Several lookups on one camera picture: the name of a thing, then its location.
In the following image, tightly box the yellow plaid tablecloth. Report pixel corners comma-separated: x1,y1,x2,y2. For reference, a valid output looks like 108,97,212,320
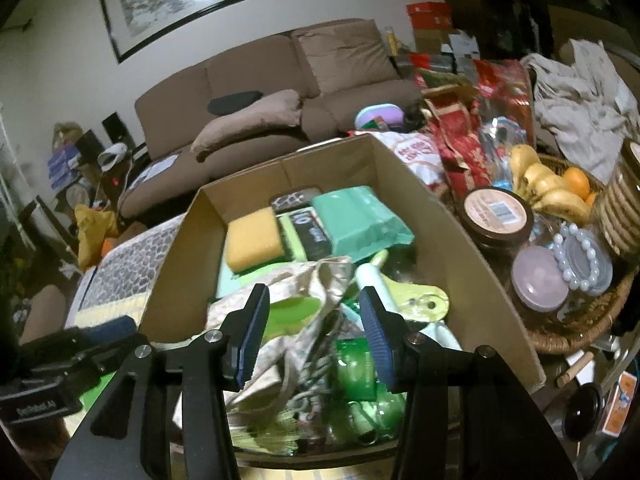
65,292,151,328

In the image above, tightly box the grey pebble pattern mat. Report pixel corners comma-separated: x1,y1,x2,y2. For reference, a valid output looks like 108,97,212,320
72,214,184,311

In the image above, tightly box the green plastic clip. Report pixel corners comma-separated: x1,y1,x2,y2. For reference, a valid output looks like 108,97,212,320
370,249,450,323

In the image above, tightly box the cardboard box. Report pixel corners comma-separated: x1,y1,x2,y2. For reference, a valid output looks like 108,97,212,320
136,133,548,461

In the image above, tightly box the green glass bottle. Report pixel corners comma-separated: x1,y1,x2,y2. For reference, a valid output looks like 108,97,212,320
326,337,406,448

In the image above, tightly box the beige patterned tote bag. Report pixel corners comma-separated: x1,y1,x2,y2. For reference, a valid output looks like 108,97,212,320
205,256,354,455

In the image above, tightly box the yellow sponge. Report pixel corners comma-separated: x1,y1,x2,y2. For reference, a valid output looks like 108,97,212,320
224,207,284,274

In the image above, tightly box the yellow plastic bag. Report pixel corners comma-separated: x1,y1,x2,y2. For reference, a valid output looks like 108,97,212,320
74,204,118,271

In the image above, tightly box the green plastic package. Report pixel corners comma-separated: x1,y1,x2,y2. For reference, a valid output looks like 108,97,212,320
311,185,414,262

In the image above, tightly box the black green soap box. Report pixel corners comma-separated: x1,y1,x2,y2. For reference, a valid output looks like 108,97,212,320
277,207,332,262

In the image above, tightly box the brown lid jar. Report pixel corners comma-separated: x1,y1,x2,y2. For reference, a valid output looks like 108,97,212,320
457,186,534,256

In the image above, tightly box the pink lid container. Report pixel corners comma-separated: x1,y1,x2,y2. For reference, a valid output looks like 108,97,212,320
511,246,568,313

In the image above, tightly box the woven wicker basket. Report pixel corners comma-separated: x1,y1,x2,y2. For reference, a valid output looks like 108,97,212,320
518,154,639,354

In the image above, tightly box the banana bunch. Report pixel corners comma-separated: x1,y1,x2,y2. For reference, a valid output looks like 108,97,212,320
508,144,594,226

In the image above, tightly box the pastel round container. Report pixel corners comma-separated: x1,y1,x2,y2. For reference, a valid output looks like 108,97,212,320
354,103,405,131

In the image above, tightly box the beige pillow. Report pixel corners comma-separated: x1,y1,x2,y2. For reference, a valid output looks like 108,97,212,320
191,89,303,162

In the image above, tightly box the orange fruit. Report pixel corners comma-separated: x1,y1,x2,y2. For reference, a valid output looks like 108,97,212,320
563,167,591,200

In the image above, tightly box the red gift bag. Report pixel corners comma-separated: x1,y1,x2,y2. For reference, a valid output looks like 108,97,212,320
411,54,536,200

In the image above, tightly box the brown sofa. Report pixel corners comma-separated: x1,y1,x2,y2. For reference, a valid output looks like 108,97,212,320
118,18,421,224

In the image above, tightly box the stacked cookies jar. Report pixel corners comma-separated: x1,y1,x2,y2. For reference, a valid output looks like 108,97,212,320
596,139,640,262

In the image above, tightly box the beige crumpled cloth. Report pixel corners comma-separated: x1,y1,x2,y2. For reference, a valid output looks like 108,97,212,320
521,39,639,184

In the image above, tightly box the red boxes stack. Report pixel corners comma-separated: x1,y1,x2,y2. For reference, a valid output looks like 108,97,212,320
406,1,454,53

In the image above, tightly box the white bead bracelet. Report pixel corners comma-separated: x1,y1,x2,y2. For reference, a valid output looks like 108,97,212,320
551,222,601,293

